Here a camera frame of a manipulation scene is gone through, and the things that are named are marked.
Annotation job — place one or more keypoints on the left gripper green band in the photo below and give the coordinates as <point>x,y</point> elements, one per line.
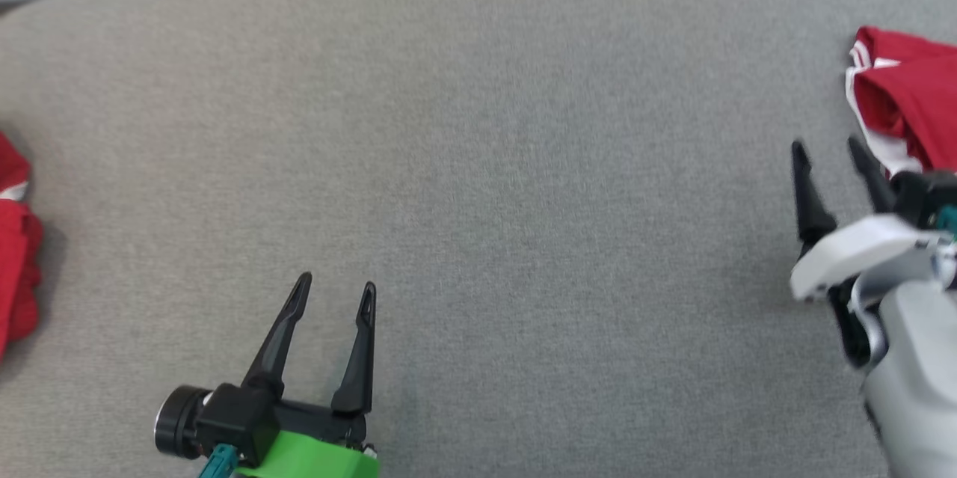
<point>314,459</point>

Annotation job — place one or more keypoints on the red shorts with white band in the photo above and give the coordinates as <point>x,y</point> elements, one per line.
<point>15,276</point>

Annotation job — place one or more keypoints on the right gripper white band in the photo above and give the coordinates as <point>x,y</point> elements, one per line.
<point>860,250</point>

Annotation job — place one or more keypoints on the red white sports jersey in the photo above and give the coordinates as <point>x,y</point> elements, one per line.
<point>912,96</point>

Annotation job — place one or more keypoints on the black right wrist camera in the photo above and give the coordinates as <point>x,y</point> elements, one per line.
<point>916,194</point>

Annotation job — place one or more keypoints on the grey fabric sofa cushion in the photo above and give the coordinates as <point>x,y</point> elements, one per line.
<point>523,201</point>

